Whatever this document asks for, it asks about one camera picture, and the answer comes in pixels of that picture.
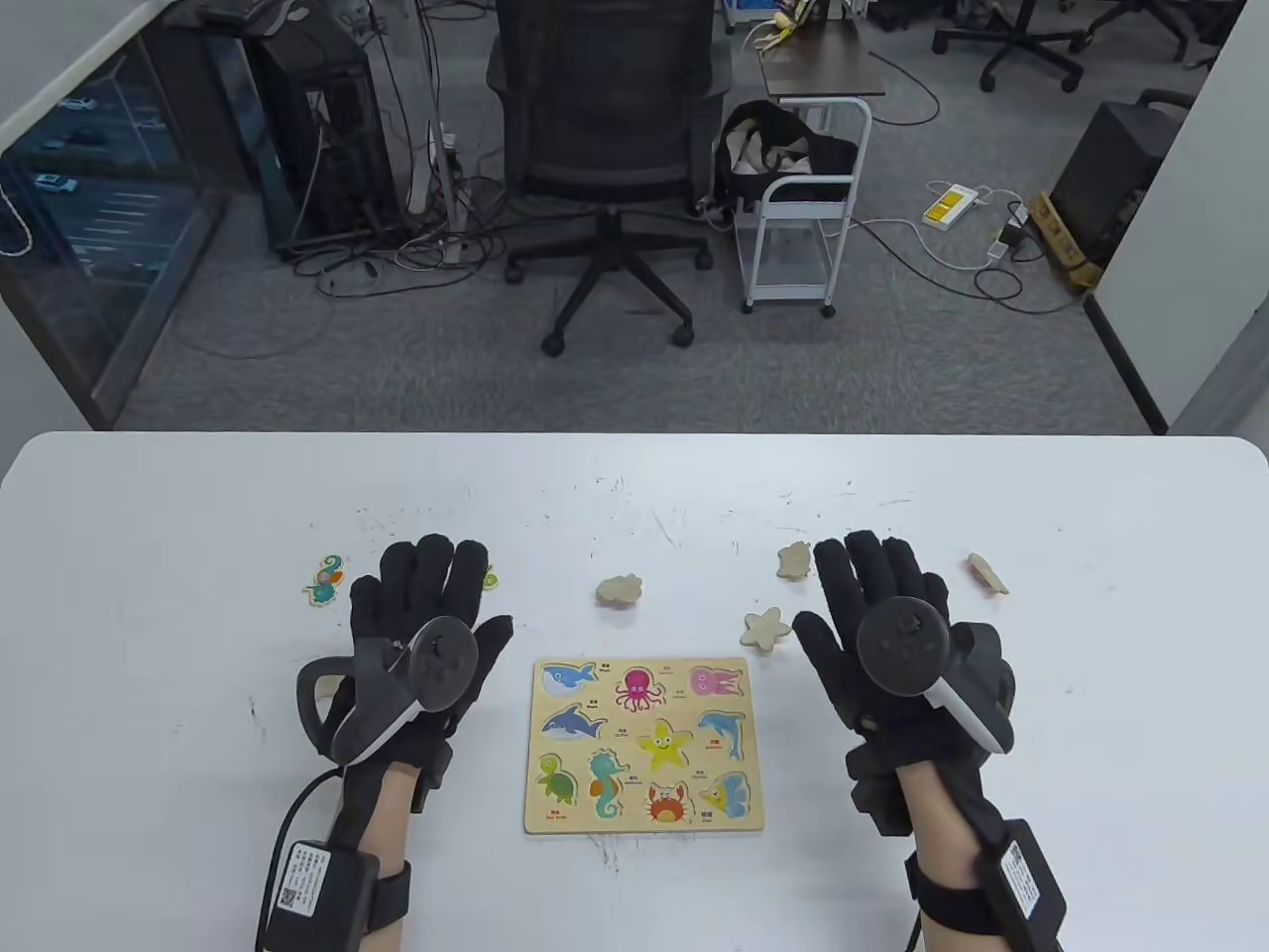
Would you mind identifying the yellow white power strip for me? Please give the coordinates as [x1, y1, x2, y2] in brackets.
[922, 183, 981, 231]

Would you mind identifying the cardboard box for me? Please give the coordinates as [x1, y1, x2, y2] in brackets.
[1026, 191, 1103, 292]

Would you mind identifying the glass partition panel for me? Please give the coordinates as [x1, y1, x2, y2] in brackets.
[0, 20, 234, 432]

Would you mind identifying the black cabinet box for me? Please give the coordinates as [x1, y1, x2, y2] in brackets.
[1049, 99, 1191, 264]

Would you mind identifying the black mesh office chair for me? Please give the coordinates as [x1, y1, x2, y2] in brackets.
[486, 0, 735, 358]

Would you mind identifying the black white handheld controller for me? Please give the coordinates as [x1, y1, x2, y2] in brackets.
[295, 615, 483, 767]
[856, 598, 1004, 755]

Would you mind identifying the yellow white cable bundle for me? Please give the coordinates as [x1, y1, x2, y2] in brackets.
[746, 0, 806, 53]

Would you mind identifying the white rolling cart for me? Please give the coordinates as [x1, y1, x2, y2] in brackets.
[739, 96, 873, 320]

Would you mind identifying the black computer tower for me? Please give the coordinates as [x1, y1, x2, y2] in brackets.
[248, 25, 403, 249]

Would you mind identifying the person's right hand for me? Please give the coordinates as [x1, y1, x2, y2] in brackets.
[791, 531, 1017, 839]

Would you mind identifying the wooden animal puzzle frame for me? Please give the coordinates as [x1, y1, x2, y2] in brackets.
[523, 656, 766, 836]

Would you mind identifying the white desk leg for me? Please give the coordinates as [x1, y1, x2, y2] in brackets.
[421, 0, 467, 264]

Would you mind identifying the person's left forearm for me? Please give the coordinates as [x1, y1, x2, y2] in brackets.
[342, 764, 415, 879]

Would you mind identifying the bundle of floor cables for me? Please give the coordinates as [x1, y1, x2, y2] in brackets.
[288, 169, 517, 298]

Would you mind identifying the black wrist strap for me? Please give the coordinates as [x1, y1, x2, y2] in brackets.
[372, 861, 413, 928]
[904, 855, 992, 928]

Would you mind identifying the white cord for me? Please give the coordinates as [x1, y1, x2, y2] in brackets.
[0, 181, 36, 259]

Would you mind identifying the seahorse puzzle piece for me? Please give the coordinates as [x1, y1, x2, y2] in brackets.
[302, 553, 348, 608]

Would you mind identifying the dark brown side desk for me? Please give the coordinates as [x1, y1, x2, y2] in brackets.
[758, 18, 886, 100]

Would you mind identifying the black labelled wrist box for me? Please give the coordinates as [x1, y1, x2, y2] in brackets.
[263, 841, 383, 952]
[977, 818, 1067, 952]

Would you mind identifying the black keyboard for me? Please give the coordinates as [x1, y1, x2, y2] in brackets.
[193, 0, 298, 36]

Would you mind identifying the long black floor cable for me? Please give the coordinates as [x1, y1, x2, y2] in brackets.
[853, 218, 1087, 316]

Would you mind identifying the black bag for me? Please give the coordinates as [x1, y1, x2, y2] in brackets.
[714, 99, 859, 204]

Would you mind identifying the person's right forearm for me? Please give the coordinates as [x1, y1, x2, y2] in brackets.
[897, 773, 992, 952]

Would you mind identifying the black swivel office chair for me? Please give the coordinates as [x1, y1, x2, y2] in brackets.
[932, 0, 1087, 95]
[1086, 0, 1220, 65]

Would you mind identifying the person's left hand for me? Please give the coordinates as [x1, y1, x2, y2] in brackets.
[319, 534, 515, 816]

